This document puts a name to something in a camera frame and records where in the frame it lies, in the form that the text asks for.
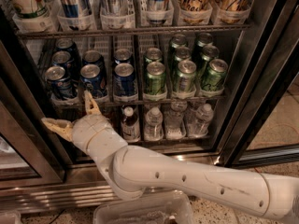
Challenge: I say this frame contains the stainless steel fridge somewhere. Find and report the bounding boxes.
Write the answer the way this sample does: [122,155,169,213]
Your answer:
[1,11,298,213]

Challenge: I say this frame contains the glass fridge door right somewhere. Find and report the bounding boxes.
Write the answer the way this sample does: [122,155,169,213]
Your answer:
[214,0,298,167]

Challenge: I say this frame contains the clear water bottle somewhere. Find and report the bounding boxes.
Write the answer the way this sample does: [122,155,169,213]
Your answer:
[164,101,187,140]
[144,107,163,141]
[187,104,214,137]

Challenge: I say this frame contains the clear water bottle middle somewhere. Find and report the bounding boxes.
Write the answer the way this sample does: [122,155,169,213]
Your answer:
[164,101,187,140]

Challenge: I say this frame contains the clear plastic bin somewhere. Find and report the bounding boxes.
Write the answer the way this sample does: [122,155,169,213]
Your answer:
[93,190,194,224]

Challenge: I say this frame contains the blue pepsi can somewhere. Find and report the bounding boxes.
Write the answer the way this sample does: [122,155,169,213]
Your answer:
[45,66,77,100]
[55,38,80,63]
[51,50,78,80]
[82,50,105,69]
[80,64,107,98]

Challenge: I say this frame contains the clear water bottle left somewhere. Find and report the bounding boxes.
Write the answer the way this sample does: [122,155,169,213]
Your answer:
[144,107,163,141]

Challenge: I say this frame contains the dark drink bottle white cap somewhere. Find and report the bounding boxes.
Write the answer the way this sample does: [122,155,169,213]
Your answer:
[121,106,140,143]

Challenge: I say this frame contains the blue red bull can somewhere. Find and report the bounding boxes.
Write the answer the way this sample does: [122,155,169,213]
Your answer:
[147,0,169,25]

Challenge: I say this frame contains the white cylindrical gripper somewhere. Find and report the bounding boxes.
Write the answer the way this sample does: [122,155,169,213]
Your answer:
[41,91,128,166]

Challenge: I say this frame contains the clear water bottle right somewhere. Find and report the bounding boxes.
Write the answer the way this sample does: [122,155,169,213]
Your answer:
[187,104,214,137]

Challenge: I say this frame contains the green can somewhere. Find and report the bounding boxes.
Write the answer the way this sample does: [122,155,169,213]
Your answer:
[197,45,220,72]
[172,47,192,66]
[173,60,196,92]
[145,62,165,95]
[200,59,228,91]
[193,33,213,50]
[143,48,163,64]
[169,34,188,52]

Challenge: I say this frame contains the white tall can top left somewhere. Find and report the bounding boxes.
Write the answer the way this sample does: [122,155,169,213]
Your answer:
[10,0,49,19]

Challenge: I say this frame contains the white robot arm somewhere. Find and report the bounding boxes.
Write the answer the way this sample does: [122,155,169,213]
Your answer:
[42,91,299,224]

